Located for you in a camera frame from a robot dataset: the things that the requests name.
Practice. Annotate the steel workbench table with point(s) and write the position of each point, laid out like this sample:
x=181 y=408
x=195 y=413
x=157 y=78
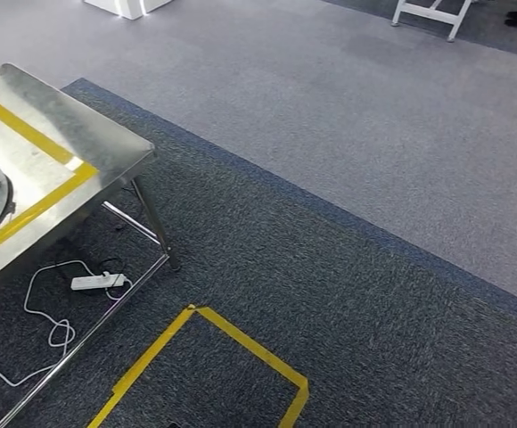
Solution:
x=85 y=136

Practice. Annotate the yellow floor tape square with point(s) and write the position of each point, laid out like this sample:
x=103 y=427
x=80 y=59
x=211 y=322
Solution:
x=249 y=347

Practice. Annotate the white power strip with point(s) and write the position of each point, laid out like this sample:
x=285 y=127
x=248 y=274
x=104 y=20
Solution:
x=98 y=282

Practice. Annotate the white lit plinth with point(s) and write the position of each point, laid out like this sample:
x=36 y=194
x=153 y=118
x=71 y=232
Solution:
x=124 y=7

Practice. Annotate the white frame stand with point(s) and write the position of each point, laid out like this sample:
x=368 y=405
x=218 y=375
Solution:
x=428 y=13

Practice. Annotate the large yellow tape frame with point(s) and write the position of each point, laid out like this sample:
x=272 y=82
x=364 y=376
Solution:
x=26 y=131

